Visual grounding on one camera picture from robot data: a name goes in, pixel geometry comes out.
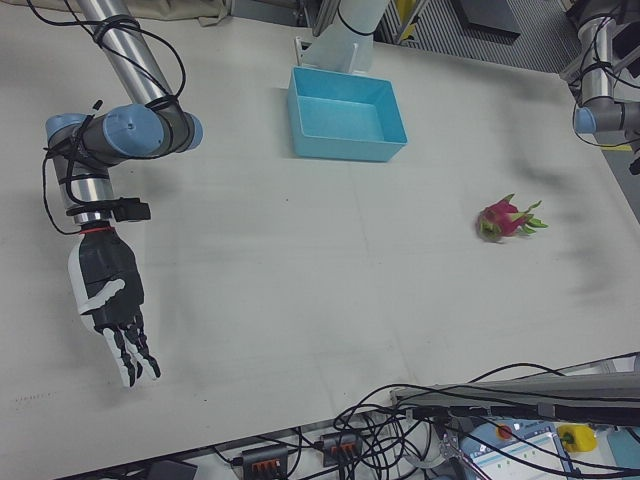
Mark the aluminium frame strut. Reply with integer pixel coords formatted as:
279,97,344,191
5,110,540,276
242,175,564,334
294,0,342,37

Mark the beige fabric cover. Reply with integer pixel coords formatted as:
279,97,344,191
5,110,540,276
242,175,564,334
139,0,236,27

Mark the black flat panel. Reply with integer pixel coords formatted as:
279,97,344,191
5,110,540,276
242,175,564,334
452,0,522,39

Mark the pink dragon fruit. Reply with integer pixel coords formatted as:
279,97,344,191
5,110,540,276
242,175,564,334
477,192,550,245

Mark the black computer monitor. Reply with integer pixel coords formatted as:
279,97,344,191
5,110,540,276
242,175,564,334
148,459,200,480

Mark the ribbed grey platform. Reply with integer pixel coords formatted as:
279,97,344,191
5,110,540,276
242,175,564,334
374,0,574,71

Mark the yellow black striped bar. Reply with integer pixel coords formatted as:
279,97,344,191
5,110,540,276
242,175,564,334
392,0,427,44

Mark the grey blue teach pendant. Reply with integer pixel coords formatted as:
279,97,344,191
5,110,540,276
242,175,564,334
459,418,601,480

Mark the yellow bell pepper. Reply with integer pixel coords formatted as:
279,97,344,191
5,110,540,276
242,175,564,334
557,424,599,454

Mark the black orange connector hub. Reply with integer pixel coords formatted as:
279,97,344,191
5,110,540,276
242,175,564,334
318,432,365,469
241,446,291,476

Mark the blue plastic bin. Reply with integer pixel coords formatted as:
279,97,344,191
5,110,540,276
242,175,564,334
285,66,410,165

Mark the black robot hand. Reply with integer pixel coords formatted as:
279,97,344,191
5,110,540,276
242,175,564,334
67,230,164,390

